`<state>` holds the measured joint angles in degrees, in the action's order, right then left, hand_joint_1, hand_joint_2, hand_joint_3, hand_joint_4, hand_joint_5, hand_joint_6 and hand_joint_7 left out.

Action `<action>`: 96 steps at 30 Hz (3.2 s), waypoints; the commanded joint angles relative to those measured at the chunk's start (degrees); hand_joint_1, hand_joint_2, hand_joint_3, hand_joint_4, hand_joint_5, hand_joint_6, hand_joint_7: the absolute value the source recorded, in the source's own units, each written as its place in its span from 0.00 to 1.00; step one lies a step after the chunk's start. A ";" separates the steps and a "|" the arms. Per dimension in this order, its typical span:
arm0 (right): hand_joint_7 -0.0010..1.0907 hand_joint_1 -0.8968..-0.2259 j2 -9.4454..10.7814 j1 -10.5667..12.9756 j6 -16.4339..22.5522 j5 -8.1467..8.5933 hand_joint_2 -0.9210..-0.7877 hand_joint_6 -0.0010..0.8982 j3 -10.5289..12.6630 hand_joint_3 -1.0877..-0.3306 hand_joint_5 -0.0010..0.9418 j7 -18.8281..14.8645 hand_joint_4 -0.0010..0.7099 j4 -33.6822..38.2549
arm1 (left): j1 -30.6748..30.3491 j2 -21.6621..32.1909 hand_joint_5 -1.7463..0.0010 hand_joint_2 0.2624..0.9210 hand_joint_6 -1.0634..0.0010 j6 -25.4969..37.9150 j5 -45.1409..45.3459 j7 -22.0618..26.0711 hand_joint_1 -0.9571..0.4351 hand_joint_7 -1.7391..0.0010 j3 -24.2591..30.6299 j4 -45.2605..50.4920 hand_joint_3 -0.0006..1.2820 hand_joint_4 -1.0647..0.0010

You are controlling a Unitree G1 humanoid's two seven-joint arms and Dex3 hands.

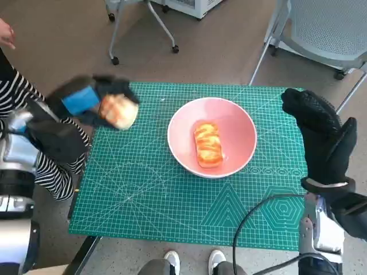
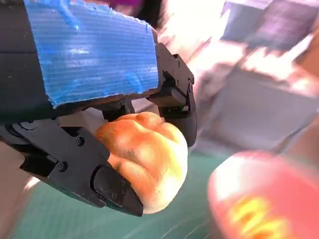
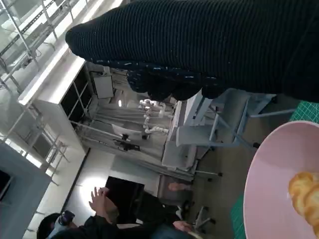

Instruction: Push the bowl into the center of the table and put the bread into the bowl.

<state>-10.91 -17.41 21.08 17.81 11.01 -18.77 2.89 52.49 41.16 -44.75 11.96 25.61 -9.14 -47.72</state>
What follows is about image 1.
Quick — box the bare black left hand blue tape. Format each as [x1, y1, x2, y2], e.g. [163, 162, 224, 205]
[45, 74, 140, 127]

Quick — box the standing person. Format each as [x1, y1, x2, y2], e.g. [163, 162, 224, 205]
[0, 47, 94, 201]

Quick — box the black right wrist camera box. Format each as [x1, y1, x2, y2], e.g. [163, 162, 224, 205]
[329, 191, 367, 240]

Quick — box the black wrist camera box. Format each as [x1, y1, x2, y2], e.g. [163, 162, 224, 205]
[24, 99, 88, 170]
[329, 191, 367, 240]

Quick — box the person's hand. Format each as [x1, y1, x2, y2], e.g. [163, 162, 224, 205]
[0, 18, 17, 50]

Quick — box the person with white shoes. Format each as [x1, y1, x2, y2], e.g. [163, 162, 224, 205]
[137, 249, 247, 275]

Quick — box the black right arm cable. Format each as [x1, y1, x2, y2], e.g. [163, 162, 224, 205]
[232, 193, 342, 275]

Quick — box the orange swirled toy bread loaf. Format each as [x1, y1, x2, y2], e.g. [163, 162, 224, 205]
[193, 120, 225, 169]

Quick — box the white cabinet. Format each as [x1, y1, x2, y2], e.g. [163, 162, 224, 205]
[149, 0, 224, 20]

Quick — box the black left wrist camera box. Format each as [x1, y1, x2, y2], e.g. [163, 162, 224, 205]
[24, 99, 88, 170]

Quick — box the black table leg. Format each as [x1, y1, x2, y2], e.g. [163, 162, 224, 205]
[68, 235, 101, 275]

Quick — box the green cutting mat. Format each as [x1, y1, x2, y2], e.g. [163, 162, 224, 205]
[68, 82, 309, 252]

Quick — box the grey castor frame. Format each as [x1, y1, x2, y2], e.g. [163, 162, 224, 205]
[104, 0, 180, 65]

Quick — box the grey mesh chair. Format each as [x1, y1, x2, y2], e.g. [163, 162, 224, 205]
[248, 0, 367, 114]

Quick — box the black knitted gloved right hand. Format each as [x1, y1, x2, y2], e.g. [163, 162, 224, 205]
[280, 88, 358, 186]

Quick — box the pink bowl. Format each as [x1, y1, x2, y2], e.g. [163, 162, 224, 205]
[167, 97, 257, 179]

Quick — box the pale round toy bread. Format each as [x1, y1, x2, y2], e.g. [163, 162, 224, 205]
[98, 93, 139, 131]

